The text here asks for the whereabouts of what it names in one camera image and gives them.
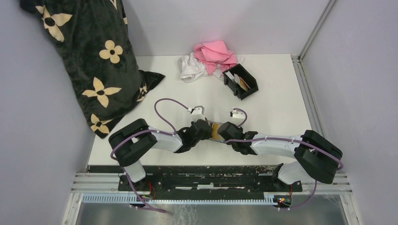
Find black plastic card box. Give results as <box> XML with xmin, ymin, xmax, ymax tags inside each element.
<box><xmin>223</xmin><ymin>64</ymin><xmax>259</xmax><ymax>100</ymax></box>

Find grey leather card holder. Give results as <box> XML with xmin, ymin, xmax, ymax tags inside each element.
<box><xmin>207</xmin><ymin>120</ymin><xmax>225</xmax><ymax>143</ymax></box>

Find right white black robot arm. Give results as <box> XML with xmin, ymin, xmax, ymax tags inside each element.
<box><xmin>217</xmin><ymin>122</ymin><xmax>344</xmax><ymax>191</ymax></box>

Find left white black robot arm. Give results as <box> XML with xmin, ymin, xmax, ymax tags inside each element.
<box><xmin>108</xmin><ymin>119</ymin><xmax>212</xmax><ymax>191</ymax></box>

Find gold card in box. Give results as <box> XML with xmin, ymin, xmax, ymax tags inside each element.
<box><xmin>238</xmin><ymin>77</ymin><xmax>250</xmax><ymax>91</ymax></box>

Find white cards in box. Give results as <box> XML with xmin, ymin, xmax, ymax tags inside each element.
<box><xmin>225</xmin><ymin>71</ymin><xmax>240</xmax><ymax>86</ymax></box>

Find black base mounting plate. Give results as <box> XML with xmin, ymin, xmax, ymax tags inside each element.
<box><xmin>134</xmin><ymin>165</ymin><xmax>303</xmax><ymax>200</ymax></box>

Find white cloth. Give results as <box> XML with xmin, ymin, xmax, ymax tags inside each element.
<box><xmin>177</xmin><ymin>52</ymin><xmax>230</xmax><ymax>83</ymax></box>

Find pink cloth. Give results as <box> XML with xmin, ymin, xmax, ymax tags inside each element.
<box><xmin>193</xmin><ymin>40</ymin><xmax>238</xmax><ymax>75</ymax></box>

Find black floral blanket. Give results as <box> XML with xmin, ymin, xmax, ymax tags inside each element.
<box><xmin>19</xmin><ymin>0</ymin><xmax>165</xmax><ymax>139</ymax></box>

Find corner aluminium post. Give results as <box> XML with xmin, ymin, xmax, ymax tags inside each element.
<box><xmin>291</xmin><ymin>0</ymin><xmax>338</xmax><ymax>137</ymax></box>

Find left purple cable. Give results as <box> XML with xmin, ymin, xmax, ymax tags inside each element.
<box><xmin>110</xmin><ymin>98</ymin><xmax>204</xmax><ymax>214</ymax></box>

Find purple cable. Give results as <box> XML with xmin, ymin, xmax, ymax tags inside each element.
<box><xmin>224</xmin><ymin>107</ymin><xmax>344</xmax><ymax>211</ymax></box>
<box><xmin>110</xmin><ymin>98</ymin><xmax>204</xmax><ymax>214</ymax></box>

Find blue slotted cable duct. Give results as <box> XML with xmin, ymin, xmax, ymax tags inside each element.
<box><xmin>81</xmin><ymin>194</ymin><xmax>277</xmax><ymax>206</ymax></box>

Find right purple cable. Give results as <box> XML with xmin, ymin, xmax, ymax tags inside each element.
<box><xmin>224</xmin><ymin>107</ymin><xmax>344</xmax><ymax>211</ymax></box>

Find aluminium rail frame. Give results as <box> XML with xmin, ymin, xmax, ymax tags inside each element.
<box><xmin>62</xmin><ymin>172</ymin><xmax>358</xmax><ymax>225</ymax></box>

